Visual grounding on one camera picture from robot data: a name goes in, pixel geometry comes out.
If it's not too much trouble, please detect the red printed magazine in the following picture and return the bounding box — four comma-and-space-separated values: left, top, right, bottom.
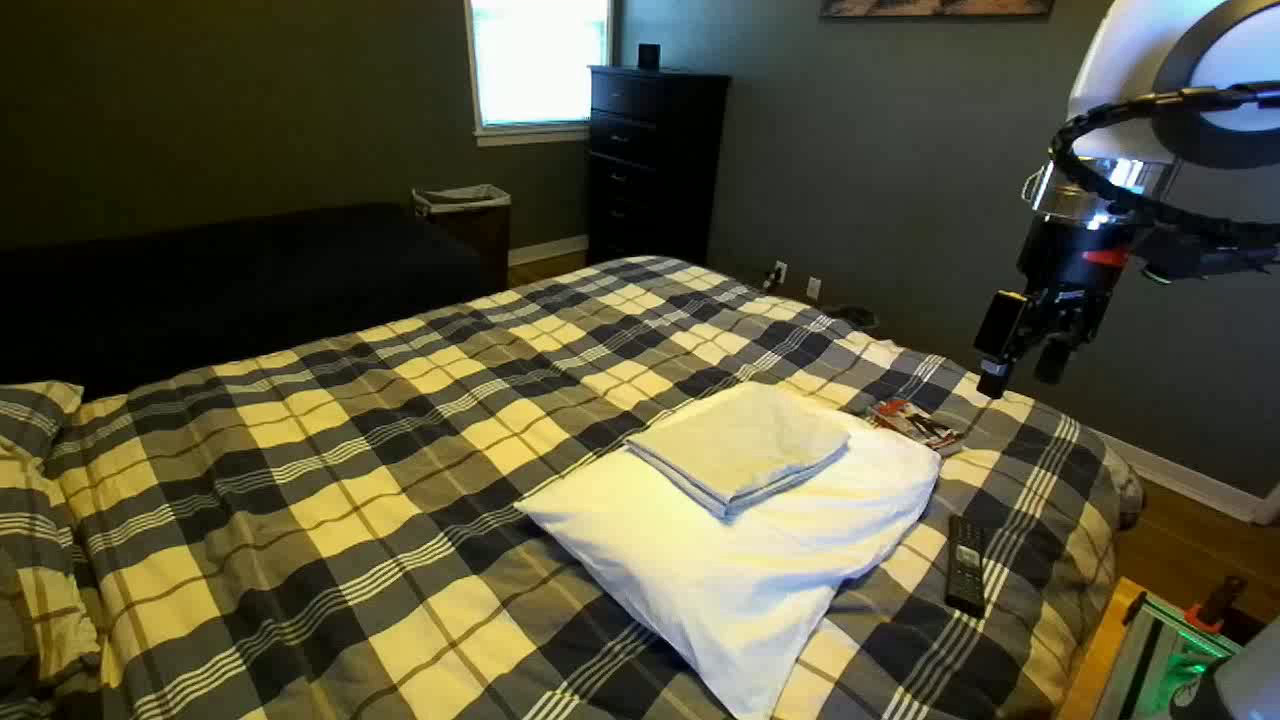
870, 395, 973, 459

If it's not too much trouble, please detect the black futon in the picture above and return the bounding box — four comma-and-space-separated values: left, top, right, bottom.
0, 200, 492, 405

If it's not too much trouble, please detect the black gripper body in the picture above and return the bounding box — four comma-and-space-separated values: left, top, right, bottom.
1014, 212, 1135, 358

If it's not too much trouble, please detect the wooden edged robot stand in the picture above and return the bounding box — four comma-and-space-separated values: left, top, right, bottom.
1055, 573, 1253, 720

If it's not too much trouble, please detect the small plaid pillow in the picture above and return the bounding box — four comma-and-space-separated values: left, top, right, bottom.
0, 376, 87, 464

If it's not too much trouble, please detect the framed wall picture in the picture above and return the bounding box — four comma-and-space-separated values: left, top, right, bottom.
814, 0, 1055, 25

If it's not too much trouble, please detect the bright window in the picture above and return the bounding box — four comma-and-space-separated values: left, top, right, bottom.
458, 0, 623, 150

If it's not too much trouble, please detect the large plaid pillow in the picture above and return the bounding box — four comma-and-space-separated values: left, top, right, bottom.
0, 436, 106, 706

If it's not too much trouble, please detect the red black clamp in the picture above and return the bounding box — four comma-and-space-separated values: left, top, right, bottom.
1187, 573, 1257, 639

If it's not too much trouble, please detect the white pillow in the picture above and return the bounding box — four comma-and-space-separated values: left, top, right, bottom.
511, 382, 943, 720

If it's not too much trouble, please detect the black dresser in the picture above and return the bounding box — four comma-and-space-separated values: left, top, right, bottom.
583, 64, 735, 274

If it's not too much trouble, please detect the plaid bed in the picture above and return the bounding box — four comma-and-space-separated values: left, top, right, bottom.
0, 252, 1147, 720

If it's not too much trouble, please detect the white rounded robot base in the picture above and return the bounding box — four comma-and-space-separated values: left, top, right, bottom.
1214, 620, 1280, 720

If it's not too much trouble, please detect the light grey towel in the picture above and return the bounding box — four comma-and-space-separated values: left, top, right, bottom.
623, 382, 856, 524

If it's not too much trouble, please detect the black remote control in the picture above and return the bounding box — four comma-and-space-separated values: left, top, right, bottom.
939, 512, 997, 620

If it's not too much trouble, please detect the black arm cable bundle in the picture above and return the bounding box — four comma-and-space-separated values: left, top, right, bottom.
1047, 77, 1280, 252

